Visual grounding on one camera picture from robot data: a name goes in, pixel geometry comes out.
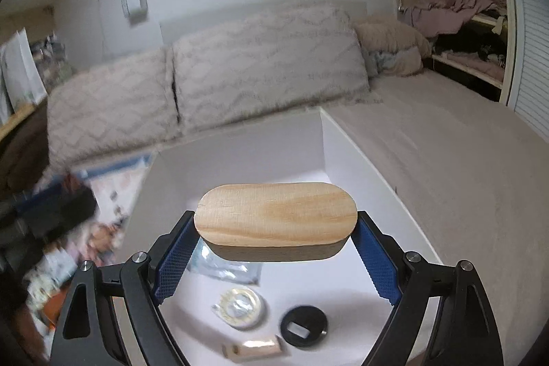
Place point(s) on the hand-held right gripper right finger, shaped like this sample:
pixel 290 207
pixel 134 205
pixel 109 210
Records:
pixel 379 263

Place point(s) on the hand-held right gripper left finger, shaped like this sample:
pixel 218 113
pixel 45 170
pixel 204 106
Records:
pixel 176 263

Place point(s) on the round white yellow tape measure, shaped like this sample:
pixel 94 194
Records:
pixel 238 308

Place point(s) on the small black round tin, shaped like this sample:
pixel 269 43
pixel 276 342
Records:
pixel 302 325

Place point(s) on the oval wooden block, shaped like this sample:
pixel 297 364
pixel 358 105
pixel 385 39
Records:
pixel 274 216

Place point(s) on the small beige striped box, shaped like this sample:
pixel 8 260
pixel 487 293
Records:
pixel 253 351

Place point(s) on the white shoe box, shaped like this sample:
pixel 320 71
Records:
pixel 240 160

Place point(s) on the brown folded blanket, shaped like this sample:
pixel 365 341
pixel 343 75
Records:
pixel 21 151

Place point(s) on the printed blanket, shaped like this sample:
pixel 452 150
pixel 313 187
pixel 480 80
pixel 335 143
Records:
pixel 124 186

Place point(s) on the beige textured pillow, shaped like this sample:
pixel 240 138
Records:
pixel 270 66
pixel 111 108

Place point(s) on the beige bed mattress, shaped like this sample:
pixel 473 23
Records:
pixel 450 160

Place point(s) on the white tote bag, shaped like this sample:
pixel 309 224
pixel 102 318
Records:
pixel 19 74

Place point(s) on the clear storage bin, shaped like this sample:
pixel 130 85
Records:
pixel 53 61

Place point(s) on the built-in closet shelf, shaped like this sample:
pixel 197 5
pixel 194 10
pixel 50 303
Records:
pixel 472 72

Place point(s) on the fluffy beige cushion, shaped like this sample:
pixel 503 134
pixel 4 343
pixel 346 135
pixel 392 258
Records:
pixel 394 38

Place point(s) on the white louvered door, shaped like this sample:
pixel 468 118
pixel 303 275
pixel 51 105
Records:
pixel 529 48

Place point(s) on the pile of pink clothes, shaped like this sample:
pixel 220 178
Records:
pixel 454 8

